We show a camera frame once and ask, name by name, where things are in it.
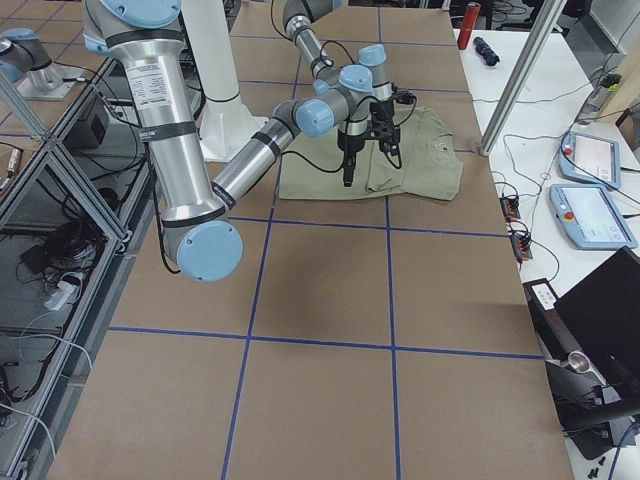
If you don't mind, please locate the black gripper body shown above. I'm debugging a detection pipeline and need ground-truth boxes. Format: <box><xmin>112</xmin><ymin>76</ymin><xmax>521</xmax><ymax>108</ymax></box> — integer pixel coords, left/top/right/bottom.
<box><xmin>337</xmin><ymin>119</ymin><xmax>370</xmax><ymax>163</ymax></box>
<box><xmin>370</xmin><ymin>100</ymin><xmax>400</xmax><ymax>143</ymax></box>

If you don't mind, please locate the olive green long-sleeve shirt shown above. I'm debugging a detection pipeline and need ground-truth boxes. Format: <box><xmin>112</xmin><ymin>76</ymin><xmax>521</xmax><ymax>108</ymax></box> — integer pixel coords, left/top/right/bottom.
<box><xmin>279</xmin><ymin>107</ymin><xmax>463</xmax><ymax>201</ymax></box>

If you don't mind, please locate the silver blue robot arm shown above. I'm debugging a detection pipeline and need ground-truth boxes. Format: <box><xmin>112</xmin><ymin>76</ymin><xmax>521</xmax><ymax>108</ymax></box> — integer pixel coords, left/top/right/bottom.
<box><xmin>84</xmin><ymin>1</ymin><xmax>392</xmax><ymax>282</ymax></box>
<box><xmin>273</xmin><ymin>1</ymin><xmax>400</xmax><ymax>163</ymax></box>

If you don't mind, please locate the folded dark blue umbrella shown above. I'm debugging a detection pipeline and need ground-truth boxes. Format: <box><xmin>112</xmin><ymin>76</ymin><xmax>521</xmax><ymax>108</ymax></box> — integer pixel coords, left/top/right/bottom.
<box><xmin>473</xmin><ymin>36</ymin><xmax>500</xmax><ymax>67</ymax></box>

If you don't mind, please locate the red cylinder tube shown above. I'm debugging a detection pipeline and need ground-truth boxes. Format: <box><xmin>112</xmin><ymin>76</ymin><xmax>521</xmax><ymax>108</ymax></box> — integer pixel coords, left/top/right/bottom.
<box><xmin>457</xmin><ymin>2</ymin><xmax>481</xmax><ymax>50</ymax></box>

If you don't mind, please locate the far blue teach pendant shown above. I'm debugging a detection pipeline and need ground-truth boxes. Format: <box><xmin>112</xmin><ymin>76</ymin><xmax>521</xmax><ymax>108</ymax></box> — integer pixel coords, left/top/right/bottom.
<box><xmin>556</xmin><ymin>131</ymin><xmax>621</xmax><ymax>190</ymax></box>

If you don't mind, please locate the blue teach pendant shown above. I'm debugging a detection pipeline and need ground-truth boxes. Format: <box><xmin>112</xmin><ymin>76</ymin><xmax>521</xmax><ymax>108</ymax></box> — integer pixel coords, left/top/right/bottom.
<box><xmin>556</xmin><ymin>131</ymin><xmax>621</xmax><ymax>190</ymax></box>
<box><xmin>549</xmin><ymin>184</ymin><xmax>638</xmax><ymax>251</ymax></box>

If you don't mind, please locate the near blue teach pendant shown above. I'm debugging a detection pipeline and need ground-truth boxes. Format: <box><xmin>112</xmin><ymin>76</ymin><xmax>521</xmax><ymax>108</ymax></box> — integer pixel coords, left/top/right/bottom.
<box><xmin>549</xmin><ymin>184</ymin><xmax>638</xmax><ymax>251</ymax></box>

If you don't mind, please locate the black laptop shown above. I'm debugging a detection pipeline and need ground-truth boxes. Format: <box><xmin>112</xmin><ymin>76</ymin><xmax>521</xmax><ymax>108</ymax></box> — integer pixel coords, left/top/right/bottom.
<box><xmin>523</xmin><ymin>247</ymin><xmax>639</xmax><ymax>395</ymax></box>

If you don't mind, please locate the white power strip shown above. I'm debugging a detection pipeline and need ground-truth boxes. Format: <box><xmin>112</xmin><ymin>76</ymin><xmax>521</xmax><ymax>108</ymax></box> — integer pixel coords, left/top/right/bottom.
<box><xmin>43</xmin><ymin>276</ymin><xmax>81</xmax><ymax>311</ymax></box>

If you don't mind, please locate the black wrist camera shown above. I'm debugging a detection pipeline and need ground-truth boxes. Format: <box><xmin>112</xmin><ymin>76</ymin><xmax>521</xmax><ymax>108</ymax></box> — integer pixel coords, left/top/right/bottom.
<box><xmin>393</xmin><ymin>88</ymin><xmax>417</xmax><ymax>105</ymax></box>

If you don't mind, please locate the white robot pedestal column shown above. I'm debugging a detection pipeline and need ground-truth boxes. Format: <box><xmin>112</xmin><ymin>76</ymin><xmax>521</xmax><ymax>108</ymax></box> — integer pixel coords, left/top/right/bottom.
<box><xmin>181</xmin><ymin>0</ymin><xmax>267</xmax><ymax>162</ymax></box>

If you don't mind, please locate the aluminium frame rack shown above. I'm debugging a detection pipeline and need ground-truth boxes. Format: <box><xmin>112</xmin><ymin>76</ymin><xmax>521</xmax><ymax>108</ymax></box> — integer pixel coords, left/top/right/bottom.
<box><xmin>1</xmin><ymin>58</ymin><xmax>153</xmax><ymax>479</ymax></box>

